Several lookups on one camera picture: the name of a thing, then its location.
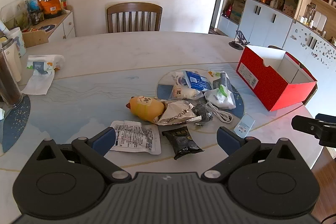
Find white wall cabinet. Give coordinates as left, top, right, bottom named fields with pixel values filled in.
left=217, top=0, right=336, bottom=65

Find blue and white packet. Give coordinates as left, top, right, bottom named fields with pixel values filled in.
left=183, top=70, right=213, bottom=91

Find pale blue small packet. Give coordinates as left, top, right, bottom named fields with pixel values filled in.
left=233, top=113, right=256, bottom=138

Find white printed flat packet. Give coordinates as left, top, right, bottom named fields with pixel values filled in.
left=109, top=120, right=161, bottom=155

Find dark glass bottle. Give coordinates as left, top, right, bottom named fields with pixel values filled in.
left=0, top=51, right=23, bottom=108

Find white bag green print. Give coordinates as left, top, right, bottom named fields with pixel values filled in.
left=204, top=84, right=236, bottom=109

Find white tissue pack grey label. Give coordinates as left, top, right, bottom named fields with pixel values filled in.
left=208, top=71, right=233, bottom=90
left=26, top=54, right=65, bottom=75

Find black snack packet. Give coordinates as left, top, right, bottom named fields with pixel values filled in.
left=162, top=126, right=204, bottom=160

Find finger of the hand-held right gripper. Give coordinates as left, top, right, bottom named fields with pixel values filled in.
left=314, top=113, right=336, bottom=125
left=291, top=115, right=336, bottom=147

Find yellow plush toy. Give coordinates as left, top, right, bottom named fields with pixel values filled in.
left=125, top=96, right=165, bottom=124

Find beige snack bag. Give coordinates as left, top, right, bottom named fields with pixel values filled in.
left=154, top=99, right=202, bottom=125

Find grey phone stand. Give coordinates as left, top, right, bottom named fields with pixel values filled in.
left=228, top=30, right=251, bottom=50

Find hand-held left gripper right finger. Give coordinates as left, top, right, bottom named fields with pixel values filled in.
left=201, top=126, right=302, bottom=184

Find cardboard box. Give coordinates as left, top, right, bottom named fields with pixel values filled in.
left=231, top=0, right=245, bottom=24

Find clear bag of black screws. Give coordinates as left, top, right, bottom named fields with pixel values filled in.
left=191, top=101, right=214, bottom=124

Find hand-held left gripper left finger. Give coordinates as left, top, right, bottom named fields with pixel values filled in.
left=35, top=127, right=132, bottom=184

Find red shoe box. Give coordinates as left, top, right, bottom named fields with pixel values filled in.
left=236, top=45, right=318, bottom=112

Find red bag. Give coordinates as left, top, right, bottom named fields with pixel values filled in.
left=223, top=3, right=234, bottom=17

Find wooden chair straight back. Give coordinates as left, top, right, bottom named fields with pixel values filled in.
left=106, top=2, right=163, bottom=33

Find white usb cable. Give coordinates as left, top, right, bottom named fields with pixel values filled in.
left=206, top=101, right=234, bottom=124

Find white printed cup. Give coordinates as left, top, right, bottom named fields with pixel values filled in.
left=7, top=27, right=27, bottom=57

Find white flask black band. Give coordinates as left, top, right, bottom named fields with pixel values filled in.
left=0, top=38, right=23, bottom=83

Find orange snack bag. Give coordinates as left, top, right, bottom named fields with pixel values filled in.
left=34, top=0, right=64, bottom=19

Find clear packet white contents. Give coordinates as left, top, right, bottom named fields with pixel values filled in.
left=170, top=72, right=204, bottom=100

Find white marble desktop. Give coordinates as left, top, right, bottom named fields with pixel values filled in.
left=0, top=31, right=324, bottom=174

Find white paper tissue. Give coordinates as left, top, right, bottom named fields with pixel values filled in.
left=21, top=72, right=55, bottom=95

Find dark jar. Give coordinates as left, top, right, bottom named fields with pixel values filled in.
left=29, top=10, right=45, bottom=26

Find white sideboard wooden top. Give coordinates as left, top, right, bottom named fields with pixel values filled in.
left=22, top=5, right=76, bottom=47

